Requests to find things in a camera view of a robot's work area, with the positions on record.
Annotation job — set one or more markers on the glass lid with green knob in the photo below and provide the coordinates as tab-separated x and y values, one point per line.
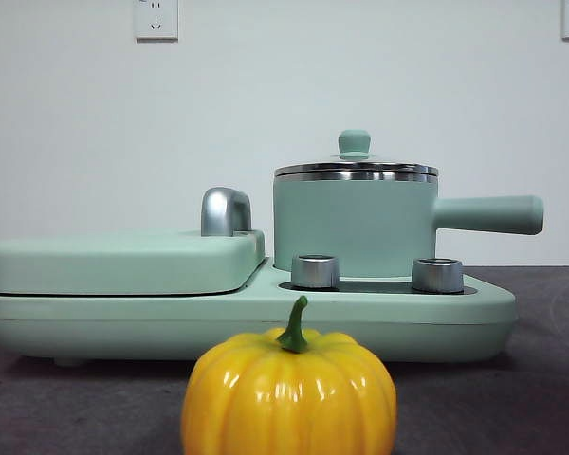
354	142

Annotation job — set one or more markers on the yellow toy pumpkin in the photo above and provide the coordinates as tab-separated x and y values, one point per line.
289	407

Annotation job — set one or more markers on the silver control knob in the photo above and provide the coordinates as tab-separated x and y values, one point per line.
315	272
437	276

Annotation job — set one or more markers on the black control panel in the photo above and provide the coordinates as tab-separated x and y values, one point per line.
374	286

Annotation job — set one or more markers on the mint green breakfast machine base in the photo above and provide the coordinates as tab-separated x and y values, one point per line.
408	322

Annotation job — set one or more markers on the mint green griddle cover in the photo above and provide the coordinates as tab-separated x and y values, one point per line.
114	265

